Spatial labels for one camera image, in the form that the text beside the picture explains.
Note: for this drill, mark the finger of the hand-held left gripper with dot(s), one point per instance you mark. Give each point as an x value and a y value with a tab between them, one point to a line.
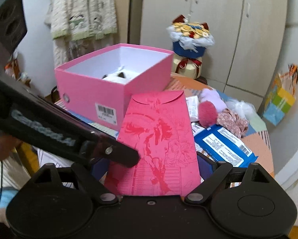
119	154
84	127

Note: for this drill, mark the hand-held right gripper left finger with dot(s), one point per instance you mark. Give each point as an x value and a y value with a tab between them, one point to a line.
99	171

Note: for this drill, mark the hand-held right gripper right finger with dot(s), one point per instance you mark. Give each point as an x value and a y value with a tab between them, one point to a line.
206	166

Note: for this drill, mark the blue wet wipes packet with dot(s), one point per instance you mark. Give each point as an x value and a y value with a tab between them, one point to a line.
223	144

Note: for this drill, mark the pink cardboard box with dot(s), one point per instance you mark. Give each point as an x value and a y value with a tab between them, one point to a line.
89	92

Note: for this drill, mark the red printed envelope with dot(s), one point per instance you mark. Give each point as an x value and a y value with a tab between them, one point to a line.
159	142

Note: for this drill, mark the pink fuzzy ball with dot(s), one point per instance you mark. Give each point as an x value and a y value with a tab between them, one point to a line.
207	114

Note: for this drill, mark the small white packet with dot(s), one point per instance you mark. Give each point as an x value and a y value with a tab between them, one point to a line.
197	128

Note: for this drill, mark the floral fabric scrunchie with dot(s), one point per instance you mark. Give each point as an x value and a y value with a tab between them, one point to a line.
232	123

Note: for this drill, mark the white bed sheet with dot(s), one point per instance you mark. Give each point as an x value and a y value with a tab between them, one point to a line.
12	176

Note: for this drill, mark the pile of small trinkets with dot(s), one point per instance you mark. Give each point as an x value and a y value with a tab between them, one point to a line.
17	69

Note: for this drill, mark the white plush toy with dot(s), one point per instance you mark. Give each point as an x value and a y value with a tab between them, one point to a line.
114	77

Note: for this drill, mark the lilac plush toy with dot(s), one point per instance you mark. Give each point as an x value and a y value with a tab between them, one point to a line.
213	98

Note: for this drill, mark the white fluffy pompom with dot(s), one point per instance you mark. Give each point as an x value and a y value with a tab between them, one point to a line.
241	107

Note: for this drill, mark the colourful gift bag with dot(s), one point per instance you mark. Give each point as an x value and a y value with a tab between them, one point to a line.
279	102

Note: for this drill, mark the cream vase with red ribbon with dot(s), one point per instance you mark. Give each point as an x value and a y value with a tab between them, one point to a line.
186	67

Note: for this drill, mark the white knitted cardigan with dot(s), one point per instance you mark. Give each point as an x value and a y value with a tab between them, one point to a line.
84	12

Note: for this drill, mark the gold coin bouquet blue wrap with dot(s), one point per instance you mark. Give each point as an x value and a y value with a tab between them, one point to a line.
188	37

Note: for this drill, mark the orange hanging ornament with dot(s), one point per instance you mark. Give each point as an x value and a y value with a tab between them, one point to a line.
297	69

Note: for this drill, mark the cream wardrobe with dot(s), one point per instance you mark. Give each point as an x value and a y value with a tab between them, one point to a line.
213	10

